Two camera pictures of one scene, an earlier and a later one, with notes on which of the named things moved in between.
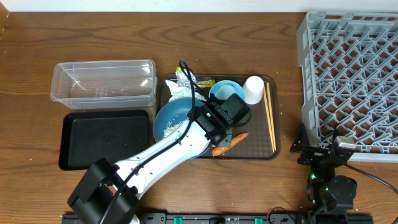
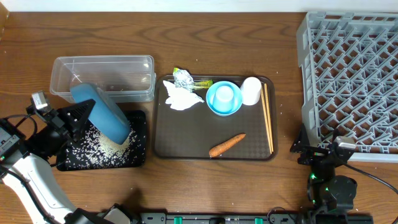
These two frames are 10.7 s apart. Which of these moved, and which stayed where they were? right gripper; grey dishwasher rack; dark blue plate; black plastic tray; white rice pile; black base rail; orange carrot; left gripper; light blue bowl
Moved: left gripper; dark blue plate; white rice pile
Stayed: right gripper; light blue bowl; black base rail; black plastic tray; orange carrot; grey dishwasher rack
